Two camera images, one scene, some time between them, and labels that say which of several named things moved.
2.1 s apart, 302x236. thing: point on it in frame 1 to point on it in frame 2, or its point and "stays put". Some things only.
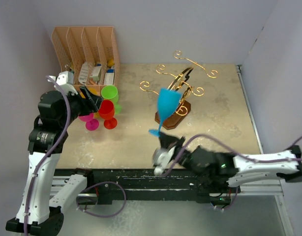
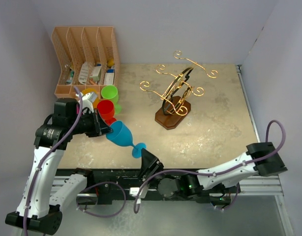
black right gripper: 168,141 to 150,164
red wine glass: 106,111 stays put
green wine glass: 110,92 stays put
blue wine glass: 168,100 to 122,135
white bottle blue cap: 109,77 stays put
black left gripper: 90,103 to 99,127
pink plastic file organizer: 90,53 stays put
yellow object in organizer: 110,62 stays put
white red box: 96,70 stays put
